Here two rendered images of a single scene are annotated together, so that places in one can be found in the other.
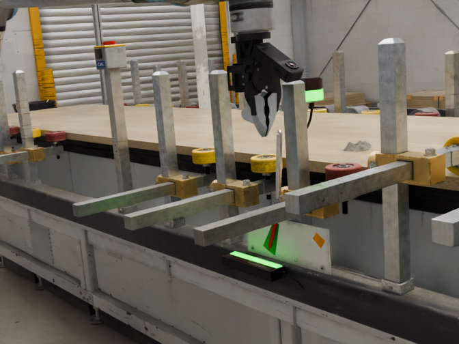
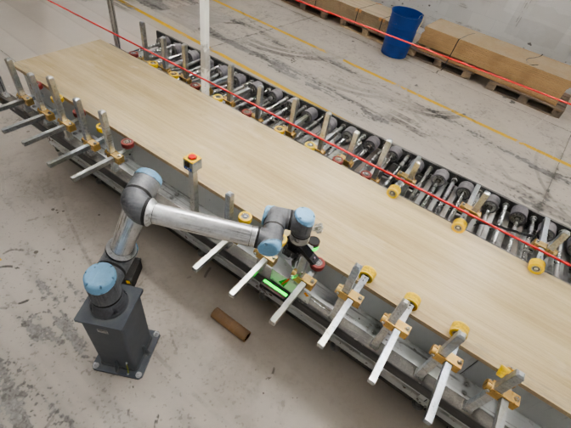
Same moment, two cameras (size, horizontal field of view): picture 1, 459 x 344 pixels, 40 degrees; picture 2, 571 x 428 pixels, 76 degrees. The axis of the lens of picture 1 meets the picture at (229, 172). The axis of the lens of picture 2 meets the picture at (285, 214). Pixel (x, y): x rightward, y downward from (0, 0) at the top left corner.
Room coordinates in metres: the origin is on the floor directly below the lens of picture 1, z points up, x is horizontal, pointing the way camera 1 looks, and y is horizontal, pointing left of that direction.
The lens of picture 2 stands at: (0.35, 0.47, 2.46)
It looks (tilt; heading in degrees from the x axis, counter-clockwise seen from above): 46 degrees down; 335
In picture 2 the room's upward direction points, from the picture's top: 12 degrees clockwise
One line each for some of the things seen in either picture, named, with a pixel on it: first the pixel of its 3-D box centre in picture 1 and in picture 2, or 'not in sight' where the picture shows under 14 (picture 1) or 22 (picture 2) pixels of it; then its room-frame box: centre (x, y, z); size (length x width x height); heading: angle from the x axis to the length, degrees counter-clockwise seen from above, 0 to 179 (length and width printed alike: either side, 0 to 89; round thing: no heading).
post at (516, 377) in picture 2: not in sight; (489, 394); (0.55, -0.78, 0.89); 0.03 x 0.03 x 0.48; 39
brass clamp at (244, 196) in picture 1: (233, 192); (265, 256); (1.50, -0.01, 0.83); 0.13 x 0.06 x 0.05; 39
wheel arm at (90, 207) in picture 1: (149, 193); (222, 245); (1.62, 0.22, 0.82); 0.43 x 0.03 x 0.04; 129
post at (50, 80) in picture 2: not in sight; (59, 109); (2.88, 1.11, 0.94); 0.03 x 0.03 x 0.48; 39
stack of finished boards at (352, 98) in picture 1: (296, 105); not in sight; (9.98, -1.15, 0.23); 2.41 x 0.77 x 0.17; 126
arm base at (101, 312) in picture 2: not in sight; (107, 298); (1.51, 0.83, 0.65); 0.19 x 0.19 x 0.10
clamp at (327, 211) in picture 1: (308, 201); (303, 278); (1.31, -0.17, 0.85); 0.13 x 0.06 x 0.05; 39
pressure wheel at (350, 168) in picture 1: (343, 188); (316, 267); (1.36, -0.25, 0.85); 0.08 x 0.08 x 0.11
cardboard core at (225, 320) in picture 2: not in sight; (230, 323); (1.53, 0.15, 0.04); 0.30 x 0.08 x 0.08; 39
